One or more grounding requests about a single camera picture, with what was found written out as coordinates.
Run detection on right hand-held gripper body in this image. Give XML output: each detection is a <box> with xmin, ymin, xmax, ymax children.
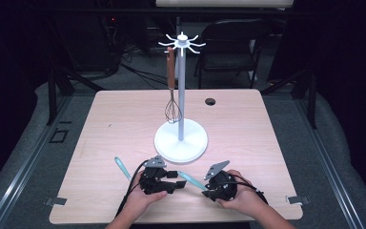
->
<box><xmin>204</xmin><ymin>159</ymin><xmax>238</xmax><ymax>202</ymax></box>

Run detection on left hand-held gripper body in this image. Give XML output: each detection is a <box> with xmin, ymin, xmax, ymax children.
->
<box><xmin>138</xmin><ymin>155</ymin><xmax>176</xmax><ymax>196</ymax></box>

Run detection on white utensil stand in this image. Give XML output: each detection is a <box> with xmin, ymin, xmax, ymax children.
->
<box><xmin>153</xmin><ymin>31</ymin><xmax>209</xmax><ymax>165</ymax></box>

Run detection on wooden handled wire whisk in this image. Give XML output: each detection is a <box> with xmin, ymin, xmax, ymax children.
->
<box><xmin>164</xmin><ymin>46</ymin><xmax>183</xmax><ymax>124</ymax></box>

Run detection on person's left hand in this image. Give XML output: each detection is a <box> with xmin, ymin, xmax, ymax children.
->
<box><xmin>122</xmin><ymin>171</ymin><xmax>169</xmax><ymax>218</ymax></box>

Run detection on person's right hand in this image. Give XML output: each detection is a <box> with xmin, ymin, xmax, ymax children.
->
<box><xmin>216</xmin><ymin>169</ymin><xmax>263</xmax><ymax>219</ymax></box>

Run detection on black folding chair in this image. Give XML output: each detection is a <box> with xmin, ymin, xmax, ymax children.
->
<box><xmin>193</xmin><ymin>18</ymin><xmax>270</xmax><ymax>90</ymax></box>

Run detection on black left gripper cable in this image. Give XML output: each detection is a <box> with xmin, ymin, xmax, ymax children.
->
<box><xmin>115</xmin><ymin>159</ymin><xmax>151</xmax><ymax>218</ymax></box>

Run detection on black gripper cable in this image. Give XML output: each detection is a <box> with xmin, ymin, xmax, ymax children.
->
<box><xmin>225</xmin><ymin>174</ymin><xmax>270</xmax><ymax>204</ymax></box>
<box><xmin>115</xmin><ymin>159</ymin><xmax>151</xmax><ymax>218</ymax></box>

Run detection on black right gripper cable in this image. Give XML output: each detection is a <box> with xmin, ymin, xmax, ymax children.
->
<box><xmin>225</xmin><ymin>174</ymin><xmax>270</xmax><ymax>204</ymax></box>

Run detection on grey metal table bracket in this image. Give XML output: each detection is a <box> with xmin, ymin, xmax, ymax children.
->
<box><xmin>287</xmin><ymin>196</ymin><xmax>311</xmax><ymax>205</ymax></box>
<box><xmin>44</xmin><ymin>197</ymin><xmax>68</xmax><ymax>207</ymax></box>

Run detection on black floor cables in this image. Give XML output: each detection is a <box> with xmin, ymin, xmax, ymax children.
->
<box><xmin>120</xmin><ymin>47</ymin><xmax>179</xmax><ymax>90</ymax></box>

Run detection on aluminium floor rail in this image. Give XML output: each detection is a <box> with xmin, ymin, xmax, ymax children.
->
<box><xmin>294</xmin><ymin>98</ymin><xmax>366</xmax><ymax>229</ymax></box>
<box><xmin>0</xmin><ymin>94</ymin><xmax>74</xmax><ymax>229</ymax></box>

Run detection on black metal frame stand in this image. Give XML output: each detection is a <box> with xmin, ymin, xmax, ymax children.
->
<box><xmin>260</xmin><ymin>68</ymin><xmax>318</xmax><ymax>130</ymax></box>
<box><xmin>46</xmin><ymin>68</ymin><xmax>104</xmax><ymax>127</ymax></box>

